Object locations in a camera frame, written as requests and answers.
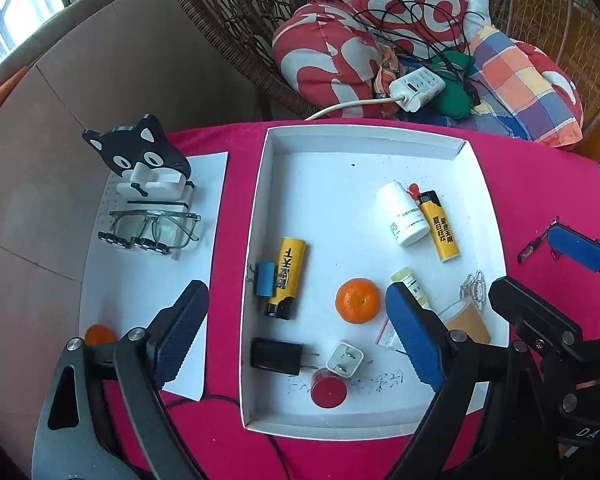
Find black cat phone stand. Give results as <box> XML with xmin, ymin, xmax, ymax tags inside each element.
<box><xmin>81</xmin><ymin>114</ymin><xmax>197</xmax><ymax>206</ymax></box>

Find magenta tablecloth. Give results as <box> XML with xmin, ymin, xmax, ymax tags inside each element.
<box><xmin>100</xmin><ymin>120</ymin><xmax>600</xmax><ymax>480</ymax></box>

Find white charger plug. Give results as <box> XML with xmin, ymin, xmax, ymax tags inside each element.
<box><xmin>326</xmin><ymin>342</ymin><xmax>365</xmax><ymax>380</ymax></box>

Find black cable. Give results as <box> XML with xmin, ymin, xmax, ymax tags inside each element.
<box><xmin>352</xmin><ymin>0</ymin><xmax>476</xmax><ymax>86</ymax></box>

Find small yellowish vial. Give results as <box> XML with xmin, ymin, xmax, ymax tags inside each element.
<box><xmin>390</xmin><ymin>267</ymin><xmax>433</xmax><ymax>311</ymax></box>

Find large red patterned seat cushion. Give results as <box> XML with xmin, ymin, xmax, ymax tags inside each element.
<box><xmin>271</xmin><ymin>0</ymin><xmax>586</xmax><ymax>121</ymax></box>

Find white pill bottle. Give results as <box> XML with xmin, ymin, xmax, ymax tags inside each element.
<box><xmin>376</xmin><ymin>181</ymin><xmax>430</xmax><ymax>247</ymax></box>

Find white power strip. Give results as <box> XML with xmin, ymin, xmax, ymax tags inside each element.
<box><xmin>389</xmin><ymin>67</ymin><xmax>446</xmax><ymax>111</ymax></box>

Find red round cap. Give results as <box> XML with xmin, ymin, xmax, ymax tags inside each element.
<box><xmin>310</xmin><ymin>367</ymin><xmax>348</xmax><ymax>409</ymax></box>

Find yellow black lighter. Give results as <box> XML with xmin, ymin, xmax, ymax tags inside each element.
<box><xmin>264</xmin><ymin>236</ymin><xmax>308</xmax><ymax>320</ymax></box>
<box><xmin>417</xmin><ymin>189</ymin><xmax>461</xmax><ymax>263</ymax></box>

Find wicker hanging chair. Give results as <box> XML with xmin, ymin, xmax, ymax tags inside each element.
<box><xmin>155</xmin><ymin>0</ymin><xmax>600</xmax><ymax>161</ymax></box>

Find black charger plug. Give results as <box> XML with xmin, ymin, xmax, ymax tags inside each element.
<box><xmin>250</xmin><ymin>337</ymin><xmax>321</xmax><ymax>377</ymax></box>

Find clear frame glasses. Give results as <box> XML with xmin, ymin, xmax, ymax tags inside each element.
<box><xmin>107</xmin><ymin>209</ymin><xmax>202</xmax><ymax>251</ymax></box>

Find green cloth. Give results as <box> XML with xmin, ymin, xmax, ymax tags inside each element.
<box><xmin>427</xmin><ymin>52</ymin><xmax>476</xmax><ymax>121</ymax></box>

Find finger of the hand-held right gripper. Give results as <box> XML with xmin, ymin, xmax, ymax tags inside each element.
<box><xmin>489</xmin><ymin>276</ymin><xmax>600</xmax><ymax>391</ymax></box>
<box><xmin>547</xmin><ymin>224</ymin><xmax>600</xmax><ymax>273</ymax></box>

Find blue binder clip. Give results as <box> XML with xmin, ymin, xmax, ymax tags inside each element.
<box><xmin>247</xmin><ymin>260</ymin><xmax>277</xmax><ymax>297</ymax></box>

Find square red patterned cushion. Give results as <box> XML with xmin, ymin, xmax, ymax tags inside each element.
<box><xmin>342</xmin><ymin>0</ymin><xmax>470</xmax><ymax>56</ymax></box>

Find white paper sheet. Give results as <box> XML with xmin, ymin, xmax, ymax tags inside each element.
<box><xmin>78</xmin><ymin>151</ymin><xmax>229</xmax><ymax>402</ymax></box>

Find white power cord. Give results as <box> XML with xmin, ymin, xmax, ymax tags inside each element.
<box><xmin>304</xmin><ymin>95</ymin><xmax>406</xmax><ymax>121</ymax></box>

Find small clear plastic bag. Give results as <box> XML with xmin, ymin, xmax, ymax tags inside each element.
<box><xmin>376</xmin><ymin>317</ymin><xmax>406</xmax><ymax>353</ymax></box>

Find window with metal grille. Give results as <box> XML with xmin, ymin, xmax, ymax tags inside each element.
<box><xmin>0</xmin><ymin>0</ymin><xmax>156</xmax><ymax>81</ymax></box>

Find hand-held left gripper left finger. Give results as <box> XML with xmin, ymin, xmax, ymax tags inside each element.
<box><xmin>31</xmin><ymin>280</ymin><xmax>211</xmax><ymax>480</ymax></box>

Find dark pen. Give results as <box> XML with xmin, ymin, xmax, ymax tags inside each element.
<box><xmin>516</xmin><ymin>216</ymin><xmax>561</xmax><ymax>264</ymax></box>

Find white cardboard tray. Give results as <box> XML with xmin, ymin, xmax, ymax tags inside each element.
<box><xmin>239</xmin><ymin>125</ymin><xmax>511</xmax><ymax>441</ymax></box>

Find tan tape roll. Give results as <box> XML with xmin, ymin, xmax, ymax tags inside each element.
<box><xmin>437</xmin><ymin>299</ymin><xmax>492</xmax><ymax>346</ymax></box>

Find plaid cloth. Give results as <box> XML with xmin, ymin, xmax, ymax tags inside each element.
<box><xmin>380</xmin><ymin>24</ymin><xmax>586</xmax><ymax>148</ymax></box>

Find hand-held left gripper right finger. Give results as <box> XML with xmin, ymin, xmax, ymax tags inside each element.
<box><xmin>385</xmin><ymin>282</ymin><xmax>562</xmax><ymax>480</ymax></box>

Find orange mandarin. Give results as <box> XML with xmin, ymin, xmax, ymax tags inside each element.
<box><xmin>84</xmin><ymin>324</ymin><xmax>117</xmax><ymax>347</ymax></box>
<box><xmin>335</xmin><ymin>277</ymin><xmax>382</xmax><ymax>324</ymax></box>

